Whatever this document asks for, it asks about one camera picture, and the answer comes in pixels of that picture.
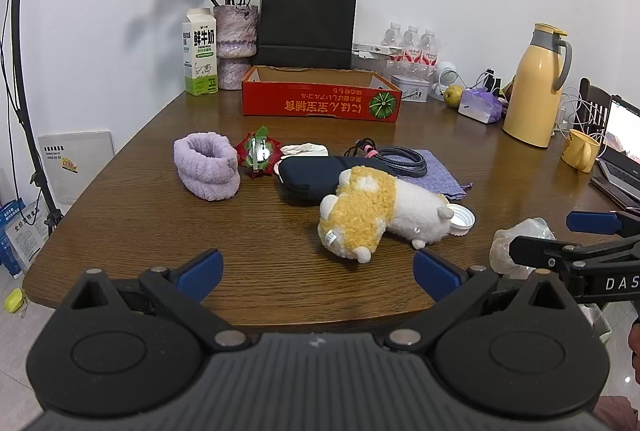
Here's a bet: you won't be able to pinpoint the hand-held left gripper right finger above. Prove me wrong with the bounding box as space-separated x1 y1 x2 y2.
385 249 573 354

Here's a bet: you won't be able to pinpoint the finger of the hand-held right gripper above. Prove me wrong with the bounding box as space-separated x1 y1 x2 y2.
566 208 640 237
509 235 640 283

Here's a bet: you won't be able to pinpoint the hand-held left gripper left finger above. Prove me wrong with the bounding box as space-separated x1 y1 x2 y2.
65 249 251 354

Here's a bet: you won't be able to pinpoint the yellow white plush toy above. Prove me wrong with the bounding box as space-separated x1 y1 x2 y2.
319 166 454 265

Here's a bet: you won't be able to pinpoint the lavender fluffy towel roll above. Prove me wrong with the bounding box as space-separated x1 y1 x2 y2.
173 134 241 202

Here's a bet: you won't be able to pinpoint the purple linen pouch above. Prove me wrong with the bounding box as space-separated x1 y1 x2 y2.
395 149 474 201

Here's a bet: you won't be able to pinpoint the black braided cable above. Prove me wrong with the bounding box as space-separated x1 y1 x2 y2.
344 139 429 178

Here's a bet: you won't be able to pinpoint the red green ribbon bow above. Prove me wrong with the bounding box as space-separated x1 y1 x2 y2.
235 125 285 180

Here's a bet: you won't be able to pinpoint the navy blue pouch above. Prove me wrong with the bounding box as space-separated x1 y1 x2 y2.
276 155 362 204

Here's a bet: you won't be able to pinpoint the white sock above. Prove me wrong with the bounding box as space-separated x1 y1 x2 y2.
280 142 329 158

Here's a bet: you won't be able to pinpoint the red cardboard box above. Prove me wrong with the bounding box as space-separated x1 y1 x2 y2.
242 65 402 124

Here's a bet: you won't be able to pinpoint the person's right hand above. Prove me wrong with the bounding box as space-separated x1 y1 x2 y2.
629 318 640 384

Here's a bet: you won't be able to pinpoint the crumpled clear plastic bag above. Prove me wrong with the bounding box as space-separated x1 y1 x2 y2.
489 217 557 275

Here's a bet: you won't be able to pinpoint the white plastic lid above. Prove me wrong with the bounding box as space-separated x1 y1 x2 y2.
446 205 476 236

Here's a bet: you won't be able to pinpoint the yellow mug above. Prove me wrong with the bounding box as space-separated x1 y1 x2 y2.
560 129 601 174

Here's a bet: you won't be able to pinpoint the open laptop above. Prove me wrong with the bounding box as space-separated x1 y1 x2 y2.
590 95 640 212

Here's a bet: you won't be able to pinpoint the dark wooden chair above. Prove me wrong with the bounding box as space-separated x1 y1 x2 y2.
579 78 611 134

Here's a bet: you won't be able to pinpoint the person's pink clothing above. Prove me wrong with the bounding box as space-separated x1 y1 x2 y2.
596 394 640 431

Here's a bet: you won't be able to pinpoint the yellow thermos jug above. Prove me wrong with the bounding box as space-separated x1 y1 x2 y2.
502 23 574 148

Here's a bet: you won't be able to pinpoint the purple tissue packet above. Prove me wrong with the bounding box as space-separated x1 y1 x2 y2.
458 88 504 124

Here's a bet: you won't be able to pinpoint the blue white bags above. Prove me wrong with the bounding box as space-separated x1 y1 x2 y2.
0 198 49 280

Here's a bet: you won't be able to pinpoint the small white fan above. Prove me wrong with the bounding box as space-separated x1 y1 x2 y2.
433 61 461 94

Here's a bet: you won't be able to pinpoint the white green milk carton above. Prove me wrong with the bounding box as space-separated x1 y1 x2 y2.
182 8 220 97

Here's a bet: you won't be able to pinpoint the clear water bottle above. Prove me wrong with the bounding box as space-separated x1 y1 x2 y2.
401 25 422 76
381 23 404 76
419 29 441 79

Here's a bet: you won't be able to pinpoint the purple glass vase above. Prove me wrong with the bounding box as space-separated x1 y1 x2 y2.
214 4 260 90

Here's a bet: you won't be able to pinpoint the long white carton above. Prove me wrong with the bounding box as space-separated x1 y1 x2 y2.
351 42 402 60

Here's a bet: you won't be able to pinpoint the black paper bag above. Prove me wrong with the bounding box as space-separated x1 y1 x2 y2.
252 0 359 70

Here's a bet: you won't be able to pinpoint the black light stand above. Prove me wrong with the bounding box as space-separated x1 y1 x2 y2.
7 0 66 232

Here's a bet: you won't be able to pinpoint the white charging cables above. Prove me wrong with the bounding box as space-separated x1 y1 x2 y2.
555 91 603 139

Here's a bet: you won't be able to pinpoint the white wall box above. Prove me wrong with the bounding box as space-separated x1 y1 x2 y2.
37 129 116 204

